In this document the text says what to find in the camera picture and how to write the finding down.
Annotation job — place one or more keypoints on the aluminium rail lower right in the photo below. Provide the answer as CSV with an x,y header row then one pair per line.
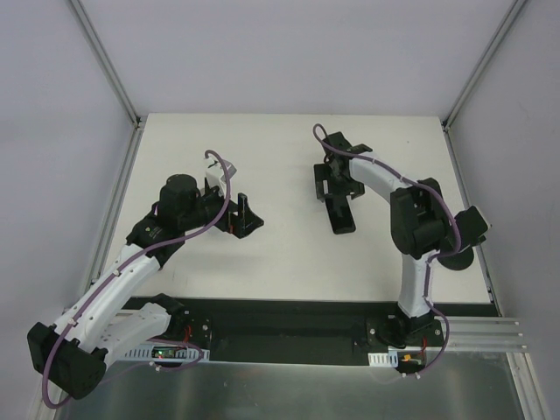
x,y
486,335

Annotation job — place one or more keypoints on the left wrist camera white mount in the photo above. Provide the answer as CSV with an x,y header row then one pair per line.
x,y
216,174

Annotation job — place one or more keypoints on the right aluminium frame post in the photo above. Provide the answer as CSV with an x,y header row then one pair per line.
x,y
506,24

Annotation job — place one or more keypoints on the left aluminium frame post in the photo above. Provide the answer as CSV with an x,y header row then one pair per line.
x,y
105,63

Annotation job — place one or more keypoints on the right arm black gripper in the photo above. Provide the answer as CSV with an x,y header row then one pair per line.
x,y
339,189

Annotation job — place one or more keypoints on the white cable duct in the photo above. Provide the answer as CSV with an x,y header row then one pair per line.
x,y
164,353
383,360

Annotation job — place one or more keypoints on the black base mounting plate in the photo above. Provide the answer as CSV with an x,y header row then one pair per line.
x,y
299,332

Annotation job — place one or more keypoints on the aluminium frame post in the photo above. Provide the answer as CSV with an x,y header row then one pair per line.
x,y
506,24
105,63

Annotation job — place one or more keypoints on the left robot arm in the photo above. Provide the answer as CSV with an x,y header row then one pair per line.
x,y
76,350

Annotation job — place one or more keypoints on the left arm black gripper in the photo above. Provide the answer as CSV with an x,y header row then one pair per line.
x,y
236,213

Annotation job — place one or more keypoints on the left white cable duct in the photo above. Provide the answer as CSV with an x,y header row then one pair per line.
x,y
164,353

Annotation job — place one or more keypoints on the right white cable duct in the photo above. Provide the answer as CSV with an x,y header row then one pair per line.
x,y
383,360

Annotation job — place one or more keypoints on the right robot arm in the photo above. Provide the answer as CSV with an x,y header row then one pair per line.
x,y
419,218

